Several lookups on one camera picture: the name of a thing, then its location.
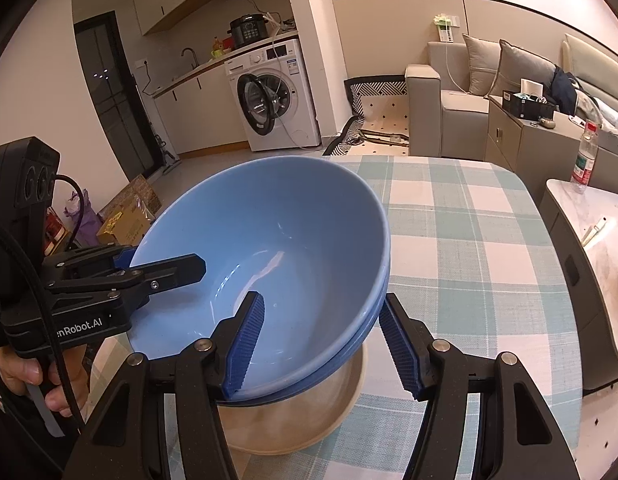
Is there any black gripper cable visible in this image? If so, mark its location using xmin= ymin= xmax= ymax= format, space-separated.
xmin=0 ymin=174 xmax=88 ymax=427

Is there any brown patterned flat box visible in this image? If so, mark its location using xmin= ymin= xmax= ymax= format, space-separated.
xmin=101 ymin=174 xmax=162 ymax=221

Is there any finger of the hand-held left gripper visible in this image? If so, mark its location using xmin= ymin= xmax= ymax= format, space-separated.
xmin=50 ymin=253 xmax=208 ymax=319
xmin=43 ymin=244 xmax=136 ymax=284

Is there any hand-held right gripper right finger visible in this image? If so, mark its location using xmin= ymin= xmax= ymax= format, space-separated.
xmin=379 ymin=292 xmax=574 ymax=480

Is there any dark navy clothing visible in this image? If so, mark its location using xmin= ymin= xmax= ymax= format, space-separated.
xmin=551 ymin=66 xmax=582 ymax=114

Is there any white wall device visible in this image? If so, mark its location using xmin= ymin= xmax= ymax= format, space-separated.
xmin=433 ymin=12 xmax=460 ymax=43

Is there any purple bag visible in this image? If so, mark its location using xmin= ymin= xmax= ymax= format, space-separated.
xmin=64 ymin=190 xmax=104 ymax=249

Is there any folded patterned play mat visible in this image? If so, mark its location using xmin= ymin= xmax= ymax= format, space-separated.
xmin=323 ymin=74 xmax=412 ymax=157

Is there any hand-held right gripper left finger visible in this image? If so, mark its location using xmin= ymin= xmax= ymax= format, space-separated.
xmin=64 ymin=291 xmax=266 ymax=480

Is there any plastic water bottle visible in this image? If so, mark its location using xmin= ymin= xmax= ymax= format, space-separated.
xmin=570 ymin=120 xmax=601 ymax=195

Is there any floor mop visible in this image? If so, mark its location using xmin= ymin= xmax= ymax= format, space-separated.
xmin=156 ymin=135 xmax=182 ymax=176

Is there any white kitchen counter cabinet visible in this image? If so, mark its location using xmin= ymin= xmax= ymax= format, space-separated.
xmin=153 ymin=62 xmax=252 ymax=161

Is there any beige bed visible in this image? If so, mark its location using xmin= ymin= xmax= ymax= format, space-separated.
xmin=561 ymin=34 xmax=618 ymax=142

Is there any white handled knife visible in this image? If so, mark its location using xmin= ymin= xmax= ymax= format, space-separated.
xmin=581 ymin=217 xmax=610 ymax=247

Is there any checked green white tablecloth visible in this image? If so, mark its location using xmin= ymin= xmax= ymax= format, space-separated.
xmin=84 ymin=154 xmax=584 ymax=480

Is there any grey cushion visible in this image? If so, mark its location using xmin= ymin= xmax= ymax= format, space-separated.
xmin=461 ymin=33 xmax=510 ymax=97
xmin=488 ymin=39 xmax=560 ymax=101

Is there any white washing machine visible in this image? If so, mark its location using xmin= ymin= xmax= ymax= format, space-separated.
xmin=225 ymin=38 xmax=322 ymax=153

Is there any grey side cabinet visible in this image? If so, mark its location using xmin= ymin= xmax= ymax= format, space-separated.
xmin=484 ymin=95 xmax=618 ymax=196

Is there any person's left hand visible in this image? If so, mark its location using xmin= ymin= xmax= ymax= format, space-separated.
xmin=0 ymin=344 xmax=93 ymax=418

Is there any grey sofa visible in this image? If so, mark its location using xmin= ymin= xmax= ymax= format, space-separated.
xmin=405 ymin=41 xmax=560 ymax=161

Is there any black pressure cooker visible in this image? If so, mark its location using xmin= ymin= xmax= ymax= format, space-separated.
xmin=230 ymin=14 xmax=270 ymax=50

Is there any large cream plate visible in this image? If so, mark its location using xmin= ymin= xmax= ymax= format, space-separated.
xmin=216 ymin=342 xmax=370 ymax=456

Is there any black storage box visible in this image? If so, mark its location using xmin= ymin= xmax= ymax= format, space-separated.
xmin=502 ymin=90 xmax=559 ymax=122

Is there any dark glass door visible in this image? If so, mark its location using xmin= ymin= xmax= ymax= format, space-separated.
xmin=74 ymin=12 xmax=158 ymax=181

